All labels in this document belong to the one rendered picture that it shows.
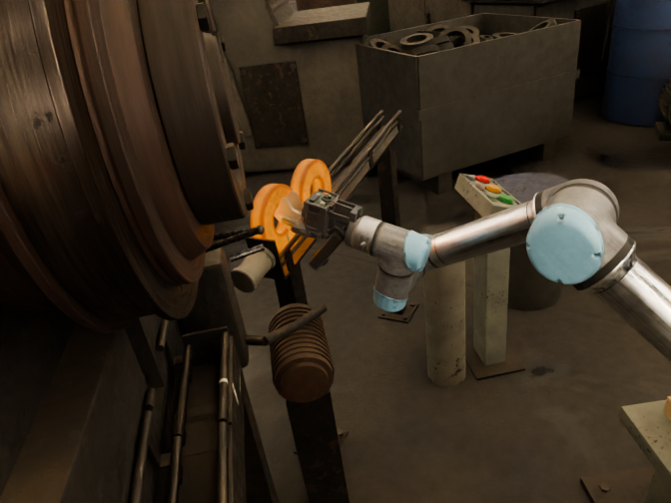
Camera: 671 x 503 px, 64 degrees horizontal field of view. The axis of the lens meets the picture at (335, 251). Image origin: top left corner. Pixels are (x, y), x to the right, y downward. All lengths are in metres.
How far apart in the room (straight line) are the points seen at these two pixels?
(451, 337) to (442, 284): 0.19
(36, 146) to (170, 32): 0.15
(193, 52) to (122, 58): 0.06
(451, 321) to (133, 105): 1.27
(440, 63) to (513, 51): 0.44
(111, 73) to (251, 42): 2.88
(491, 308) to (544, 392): 0.30
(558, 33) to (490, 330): 1.90
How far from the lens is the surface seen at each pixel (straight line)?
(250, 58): 3.34
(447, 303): 1.56
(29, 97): 0.43
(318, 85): 3.31
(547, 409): 1.73
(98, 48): 0.44
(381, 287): 1.13
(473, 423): 1.67
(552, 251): 0.90
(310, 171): 1.28
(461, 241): 1.15
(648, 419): 1.35
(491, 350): 1.79
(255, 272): 1.11
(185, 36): 0.50
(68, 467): 0.56
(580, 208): 0.92
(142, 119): 0.46
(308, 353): 1.11
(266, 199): 1.15
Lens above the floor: 1.24
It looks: 30 degrees down
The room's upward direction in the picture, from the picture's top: 8 degrees counter-clockwise
